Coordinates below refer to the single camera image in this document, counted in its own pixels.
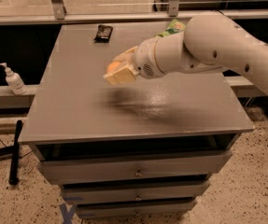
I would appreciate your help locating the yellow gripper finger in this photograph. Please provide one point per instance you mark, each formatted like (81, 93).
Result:
(124, 73)
(126, 56)

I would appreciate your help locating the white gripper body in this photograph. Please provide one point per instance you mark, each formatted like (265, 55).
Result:
(144, 58)

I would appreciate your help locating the orange fruit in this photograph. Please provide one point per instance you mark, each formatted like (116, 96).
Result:
(112, 66)

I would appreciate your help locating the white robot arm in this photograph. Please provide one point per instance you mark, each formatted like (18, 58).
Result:
(210, 42)

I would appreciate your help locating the dark rxbar chocolate wrapper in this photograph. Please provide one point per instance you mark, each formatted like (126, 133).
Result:
(103, 34)

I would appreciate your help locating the green chip bag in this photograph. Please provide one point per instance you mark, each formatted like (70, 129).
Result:
(174, 27)

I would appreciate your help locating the grey drawer cabinet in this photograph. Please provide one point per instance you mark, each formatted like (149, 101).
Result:
(76, 115)

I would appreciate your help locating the white pump bottle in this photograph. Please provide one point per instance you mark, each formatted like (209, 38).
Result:
(14, 80)

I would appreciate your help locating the top grey drawer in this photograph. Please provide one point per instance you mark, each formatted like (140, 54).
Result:
(130, 168)

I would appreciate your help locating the grey drawer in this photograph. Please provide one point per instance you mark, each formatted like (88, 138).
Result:
(134, 208)
(130, 168)
(135, 192)

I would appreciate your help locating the middle grey drawer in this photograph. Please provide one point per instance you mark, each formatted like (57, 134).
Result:
(135, 192)

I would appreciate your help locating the bottom grey drawer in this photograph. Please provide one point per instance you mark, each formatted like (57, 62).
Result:
(134, 208)

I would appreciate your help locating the black stand leg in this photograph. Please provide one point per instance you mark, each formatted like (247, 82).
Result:
(13, 151)

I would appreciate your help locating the metal railing frame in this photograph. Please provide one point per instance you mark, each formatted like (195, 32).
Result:
(93, 11)

